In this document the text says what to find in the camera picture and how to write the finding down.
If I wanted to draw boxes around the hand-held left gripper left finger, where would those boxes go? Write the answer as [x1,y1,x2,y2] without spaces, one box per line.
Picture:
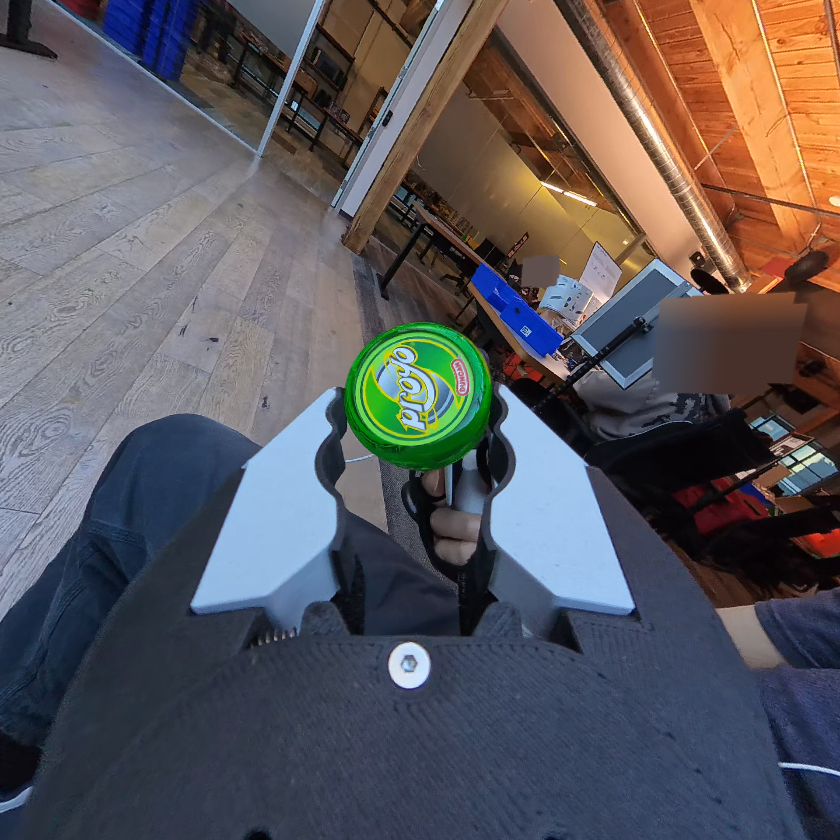
[190,386,365,636]

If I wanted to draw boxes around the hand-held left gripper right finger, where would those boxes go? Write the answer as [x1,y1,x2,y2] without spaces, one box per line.
[459,384,637,636]

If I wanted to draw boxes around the green yoyo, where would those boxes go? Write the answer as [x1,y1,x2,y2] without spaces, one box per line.
[344,322,494,471]

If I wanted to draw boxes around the person's right forearm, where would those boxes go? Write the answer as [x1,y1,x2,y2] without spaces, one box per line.
[715,587,840,672]

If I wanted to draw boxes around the person's right hand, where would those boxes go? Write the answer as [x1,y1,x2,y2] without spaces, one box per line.
[422,470,484,567]

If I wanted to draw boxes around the blue plastic bins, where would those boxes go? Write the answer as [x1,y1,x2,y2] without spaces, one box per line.
[469,282,578,389]

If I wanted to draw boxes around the person's legs in dark trousers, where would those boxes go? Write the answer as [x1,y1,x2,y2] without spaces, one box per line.
[0,413,460,788]

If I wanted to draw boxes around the red storage box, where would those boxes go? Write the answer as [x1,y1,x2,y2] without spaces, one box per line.
[672,482,775,538]

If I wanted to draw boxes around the blue plastic bin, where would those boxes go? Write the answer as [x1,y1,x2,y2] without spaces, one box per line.
[499,298,565,359]
[469,262,521,311]

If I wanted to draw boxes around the grey computer monitor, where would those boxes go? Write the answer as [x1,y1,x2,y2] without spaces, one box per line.
[570,259,706,389]

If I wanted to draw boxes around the white plastic shell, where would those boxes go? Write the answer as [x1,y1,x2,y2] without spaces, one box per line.
[538,276,595,326]

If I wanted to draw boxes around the long wooden table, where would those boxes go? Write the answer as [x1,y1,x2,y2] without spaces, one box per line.
[377,200,490,301]

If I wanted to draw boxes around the white paper sign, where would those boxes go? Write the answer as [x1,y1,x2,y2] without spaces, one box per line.
[581,241,623,306]

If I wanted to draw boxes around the ceiling light strip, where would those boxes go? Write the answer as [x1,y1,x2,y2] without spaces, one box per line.
[541,182,599,208]

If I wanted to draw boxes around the white door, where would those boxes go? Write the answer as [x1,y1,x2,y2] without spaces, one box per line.
[331,0,454,217]

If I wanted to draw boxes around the black ceiling lamp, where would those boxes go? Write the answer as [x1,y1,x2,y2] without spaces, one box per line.
[784,248,831,284]

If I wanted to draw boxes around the black metal shelf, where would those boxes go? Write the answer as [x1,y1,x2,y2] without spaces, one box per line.
[281,23,389,160]

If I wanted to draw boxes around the stack of blue crates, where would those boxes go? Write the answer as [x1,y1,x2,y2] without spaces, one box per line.
[101,0,201,83]

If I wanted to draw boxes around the black table foot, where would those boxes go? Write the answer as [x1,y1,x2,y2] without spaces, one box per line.
[0,0,59,60]

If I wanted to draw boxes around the wooden post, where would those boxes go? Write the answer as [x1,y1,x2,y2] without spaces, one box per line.
[343,0,511,256]

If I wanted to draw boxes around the metal ventilation duct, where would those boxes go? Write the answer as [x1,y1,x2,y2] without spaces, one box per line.
[558,0,752,293]

